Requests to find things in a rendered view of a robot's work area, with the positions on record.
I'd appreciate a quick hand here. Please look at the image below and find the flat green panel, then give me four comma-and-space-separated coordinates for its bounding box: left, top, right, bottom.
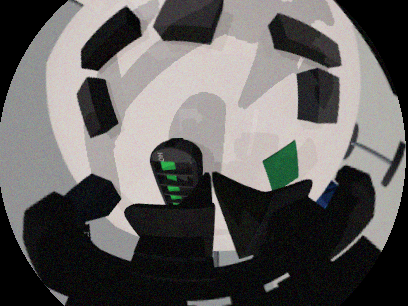
263, 140, 299, 190

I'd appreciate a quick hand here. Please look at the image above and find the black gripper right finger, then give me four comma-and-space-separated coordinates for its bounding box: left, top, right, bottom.
212, 172, 313, 260

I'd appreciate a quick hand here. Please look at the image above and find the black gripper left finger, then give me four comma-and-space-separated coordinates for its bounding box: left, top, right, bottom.
124, 172, 216, 257

